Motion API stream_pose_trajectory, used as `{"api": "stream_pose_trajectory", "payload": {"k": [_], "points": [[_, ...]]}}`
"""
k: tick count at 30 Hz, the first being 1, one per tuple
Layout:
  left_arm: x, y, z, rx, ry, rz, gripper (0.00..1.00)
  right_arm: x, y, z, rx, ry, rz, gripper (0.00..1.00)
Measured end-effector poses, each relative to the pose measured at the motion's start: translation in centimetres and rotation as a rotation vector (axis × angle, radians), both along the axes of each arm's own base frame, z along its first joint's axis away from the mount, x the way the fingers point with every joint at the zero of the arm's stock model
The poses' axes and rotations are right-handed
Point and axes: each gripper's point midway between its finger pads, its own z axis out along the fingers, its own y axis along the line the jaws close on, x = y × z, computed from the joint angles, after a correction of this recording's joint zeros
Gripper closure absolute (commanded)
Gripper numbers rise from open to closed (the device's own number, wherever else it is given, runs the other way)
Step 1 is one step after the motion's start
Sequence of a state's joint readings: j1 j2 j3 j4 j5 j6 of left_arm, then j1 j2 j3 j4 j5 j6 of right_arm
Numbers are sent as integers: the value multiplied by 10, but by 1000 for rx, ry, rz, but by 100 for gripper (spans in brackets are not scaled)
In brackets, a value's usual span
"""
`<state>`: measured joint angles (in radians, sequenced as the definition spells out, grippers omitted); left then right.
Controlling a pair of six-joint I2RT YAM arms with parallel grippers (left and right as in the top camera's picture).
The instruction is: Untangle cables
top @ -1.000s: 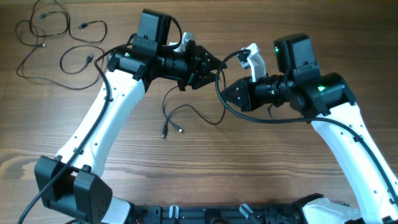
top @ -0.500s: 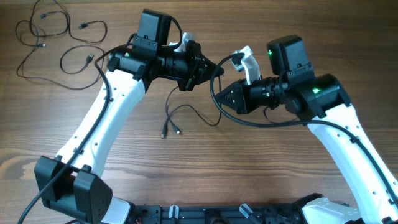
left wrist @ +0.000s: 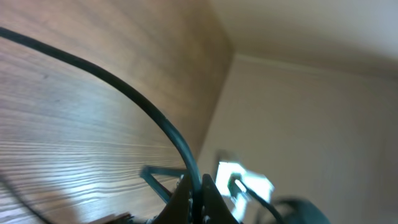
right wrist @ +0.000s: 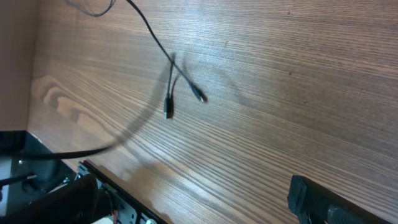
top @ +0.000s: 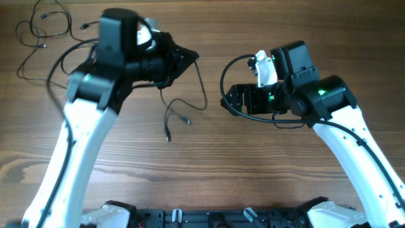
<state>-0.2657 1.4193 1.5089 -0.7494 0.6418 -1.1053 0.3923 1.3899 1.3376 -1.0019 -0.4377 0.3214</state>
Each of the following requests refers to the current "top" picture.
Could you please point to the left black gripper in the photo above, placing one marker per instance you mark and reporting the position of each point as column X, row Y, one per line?
column 176, row 64

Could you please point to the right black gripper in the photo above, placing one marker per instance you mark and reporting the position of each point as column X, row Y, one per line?
column 251, row 90

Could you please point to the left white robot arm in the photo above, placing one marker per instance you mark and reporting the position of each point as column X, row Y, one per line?
column 129, row 53

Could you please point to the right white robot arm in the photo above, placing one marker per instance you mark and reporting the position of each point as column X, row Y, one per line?
column 290, row 94

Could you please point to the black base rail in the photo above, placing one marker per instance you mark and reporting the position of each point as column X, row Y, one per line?
column 248, row 217

